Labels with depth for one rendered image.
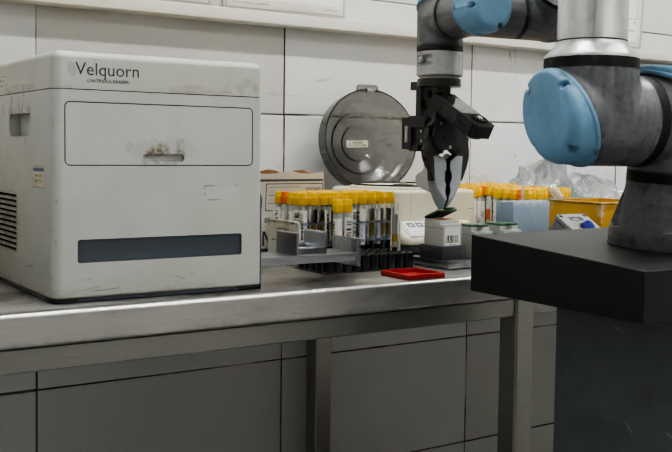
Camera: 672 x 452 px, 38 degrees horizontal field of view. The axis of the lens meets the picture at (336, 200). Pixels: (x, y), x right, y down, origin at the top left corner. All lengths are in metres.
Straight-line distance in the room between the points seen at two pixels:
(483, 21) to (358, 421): 1.09
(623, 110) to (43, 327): 0.72
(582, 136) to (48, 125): 0.63
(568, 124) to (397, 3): 1.12
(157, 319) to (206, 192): 0.18
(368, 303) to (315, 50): 0.87
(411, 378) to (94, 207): 1.27
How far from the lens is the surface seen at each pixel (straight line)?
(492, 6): 1.47
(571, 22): 1.22
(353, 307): 1.34
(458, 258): 1.57
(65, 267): 1.19
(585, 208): 1.80
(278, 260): 1.33
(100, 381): 1.93
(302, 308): 1.29
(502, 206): 1.73
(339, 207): 1.46
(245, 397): 2.07
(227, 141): 1.27
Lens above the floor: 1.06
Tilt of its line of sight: 3 degrees down
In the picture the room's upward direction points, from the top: 1 degrees clockwise
